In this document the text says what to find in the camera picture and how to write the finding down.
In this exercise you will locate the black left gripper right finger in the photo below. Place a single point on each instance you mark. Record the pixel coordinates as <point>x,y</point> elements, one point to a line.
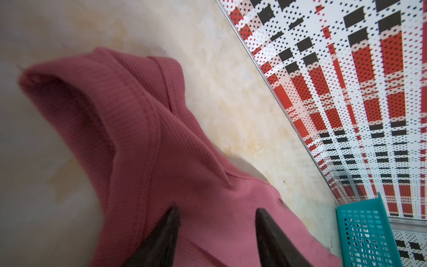
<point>274,247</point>

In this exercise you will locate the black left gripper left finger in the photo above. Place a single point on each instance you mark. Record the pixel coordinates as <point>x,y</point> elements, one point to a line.
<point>158,249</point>

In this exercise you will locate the pink ribbed tank top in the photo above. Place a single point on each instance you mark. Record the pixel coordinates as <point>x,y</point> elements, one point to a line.
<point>126,121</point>

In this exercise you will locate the teal plastic basket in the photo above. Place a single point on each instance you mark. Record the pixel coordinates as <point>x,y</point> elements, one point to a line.
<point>366,237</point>

